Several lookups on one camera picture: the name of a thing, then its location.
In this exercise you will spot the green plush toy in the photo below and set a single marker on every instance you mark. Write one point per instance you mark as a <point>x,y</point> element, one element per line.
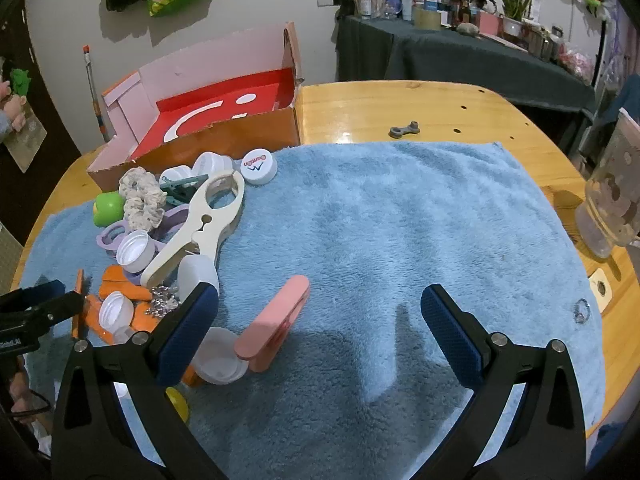
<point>21,81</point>

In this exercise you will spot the pink plastic clip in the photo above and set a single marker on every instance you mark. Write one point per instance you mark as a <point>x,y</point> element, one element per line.
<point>272,325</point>

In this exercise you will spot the white round jar lid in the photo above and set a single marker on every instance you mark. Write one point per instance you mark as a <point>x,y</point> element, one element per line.
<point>220,357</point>

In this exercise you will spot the pink flower bunch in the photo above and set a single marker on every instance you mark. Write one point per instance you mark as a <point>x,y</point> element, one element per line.
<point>577,62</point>

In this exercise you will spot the beige paper card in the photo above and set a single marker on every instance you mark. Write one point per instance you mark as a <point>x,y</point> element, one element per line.
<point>27,142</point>

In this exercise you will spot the cream crochet scrunchie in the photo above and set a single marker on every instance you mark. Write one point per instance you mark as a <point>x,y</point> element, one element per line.
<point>137,205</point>

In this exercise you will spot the pink box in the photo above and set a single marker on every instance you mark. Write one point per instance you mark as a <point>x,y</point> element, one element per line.
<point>490,22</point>

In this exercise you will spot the orange packet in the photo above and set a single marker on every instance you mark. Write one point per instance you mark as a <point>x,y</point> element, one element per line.
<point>192,379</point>
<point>125,282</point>
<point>79,305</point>
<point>92,317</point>

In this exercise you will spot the cream plastic clip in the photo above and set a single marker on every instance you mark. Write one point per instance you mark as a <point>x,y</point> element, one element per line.
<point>185,250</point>

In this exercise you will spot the green clothes peg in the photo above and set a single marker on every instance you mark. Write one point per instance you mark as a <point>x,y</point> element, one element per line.
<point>179,196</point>

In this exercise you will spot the teal clothes peg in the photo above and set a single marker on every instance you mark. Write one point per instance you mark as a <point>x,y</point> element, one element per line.
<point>185,181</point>

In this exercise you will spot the clear plastic cup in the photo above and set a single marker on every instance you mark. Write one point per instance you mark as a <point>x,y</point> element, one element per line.
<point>607,195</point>

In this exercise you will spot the wooden desktop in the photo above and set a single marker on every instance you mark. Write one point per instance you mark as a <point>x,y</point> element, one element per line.
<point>375,110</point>

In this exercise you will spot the white ribbed bottle cap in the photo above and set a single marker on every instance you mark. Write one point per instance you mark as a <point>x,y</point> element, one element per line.
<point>135,252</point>

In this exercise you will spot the blue fluffy towel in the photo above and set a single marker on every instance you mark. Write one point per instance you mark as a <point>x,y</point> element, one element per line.
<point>350,235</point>

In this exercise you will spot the cluster of glass jars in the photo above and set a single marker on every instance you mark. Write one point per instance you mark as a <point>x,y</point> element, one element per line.
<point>545,42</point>

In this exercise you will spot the small grey metal part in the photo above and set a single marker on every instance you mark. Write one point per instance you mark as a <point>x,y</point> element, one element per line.
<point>404,130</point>

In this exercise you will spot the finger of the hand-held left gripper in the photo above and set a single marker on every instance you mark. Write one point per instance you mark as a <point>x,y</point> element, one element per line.
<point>50,312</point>
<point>35,294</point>

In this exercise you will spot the potted snake plant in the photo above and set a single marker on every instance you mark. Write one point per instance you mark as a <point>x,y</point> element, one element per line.
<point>512,5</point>

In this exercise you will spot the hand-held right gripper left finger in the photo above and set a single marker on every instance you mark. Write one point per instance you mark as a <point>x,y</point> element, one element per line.
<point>187,332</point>

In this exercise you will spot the purple plastic clip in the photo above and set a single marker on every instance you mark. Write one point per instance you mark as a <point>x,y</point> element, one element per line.
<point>172,219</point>

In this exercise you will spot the blue hanging cloth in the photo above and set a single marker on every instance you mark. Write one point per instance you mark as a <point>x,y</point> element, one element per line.
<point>617,102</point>

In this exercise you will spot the orange cardboard box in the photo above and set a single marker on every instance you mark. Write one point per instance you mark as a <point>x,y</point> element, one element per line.
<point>240,132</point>

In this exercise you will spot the grey stone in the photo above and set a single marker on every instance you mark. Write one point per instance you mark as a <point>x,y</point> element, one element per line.
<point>468,29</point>

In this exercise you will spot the yellow bottle cap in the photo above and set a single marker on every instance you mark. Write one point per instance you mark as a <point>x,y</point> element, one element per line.
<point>179,404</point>

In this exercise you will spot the white cap with printed logo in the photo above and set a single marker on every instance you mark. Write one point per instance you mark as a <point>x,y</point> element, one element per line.
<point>259,166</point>

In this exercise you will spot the orange tipped brush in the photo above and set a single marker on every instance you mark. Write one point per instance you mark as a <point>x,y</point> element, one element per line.
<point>92,95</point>

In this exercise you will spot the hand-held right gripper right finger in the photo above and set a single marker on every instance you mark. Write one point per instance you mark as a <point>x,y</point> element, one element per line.
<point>447,330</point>

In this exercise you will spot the pink plush pig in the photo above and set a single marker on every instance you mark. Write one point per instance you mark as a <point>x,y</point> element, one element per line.
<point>12,110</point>

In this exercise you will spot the dark green covered table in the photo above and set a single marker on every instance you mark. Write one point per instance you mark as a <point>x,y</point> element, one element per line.
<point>450,65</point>

